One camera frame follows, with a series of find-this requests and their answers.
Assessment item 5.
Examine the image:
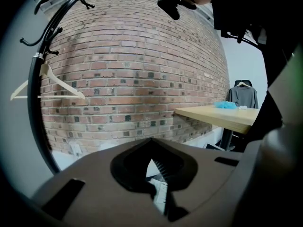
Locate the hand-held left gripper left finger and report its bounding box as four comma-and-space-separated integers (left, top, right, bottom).
30, 138, 169, 227

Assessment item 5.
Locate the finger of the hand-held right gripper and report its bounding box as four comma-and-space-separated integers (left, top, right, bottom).
247, 90, 284, 143

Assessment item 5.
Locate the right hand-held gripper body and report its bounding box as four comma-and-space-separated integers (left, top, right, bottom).
266, 45, 303, 132

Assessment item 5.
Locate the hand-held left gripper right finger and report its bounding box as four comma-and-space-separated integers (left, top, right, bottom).
151, 138, 245, 222

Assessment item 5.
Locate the blue fluffy duster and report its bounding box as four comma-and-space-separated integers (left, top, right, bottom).
214, 100, 237, 109

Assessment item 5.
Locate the grey package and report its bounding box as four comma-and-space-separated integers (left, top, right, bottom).
149, 178, 168, 215

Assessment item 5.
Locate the white round waste bin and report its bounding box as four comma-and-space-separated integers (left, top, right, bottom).
145, 158, 169, 216

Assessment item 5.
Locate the person's right forearm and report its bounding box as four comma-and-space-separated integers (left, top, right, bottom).
258, 25, 299, 89

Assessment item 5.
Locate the light wooden board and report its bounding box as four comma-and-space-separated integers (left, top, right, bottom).
175, 105, 261, 135

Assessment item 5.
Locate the black table leg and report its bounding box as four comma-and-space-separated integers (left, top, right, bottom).
220, 127, 235, 151

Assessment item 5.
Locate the grey garment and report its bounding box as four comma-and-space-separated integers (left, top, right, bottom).
228, 85, 259, 109

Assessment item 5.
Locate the black coat rack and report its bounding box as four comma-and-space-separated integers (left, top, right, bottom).
20, 0, 114, 175

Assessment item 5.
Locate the white wall socket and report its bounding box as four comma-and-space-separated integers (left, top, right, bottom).
70, 142, 82, 156

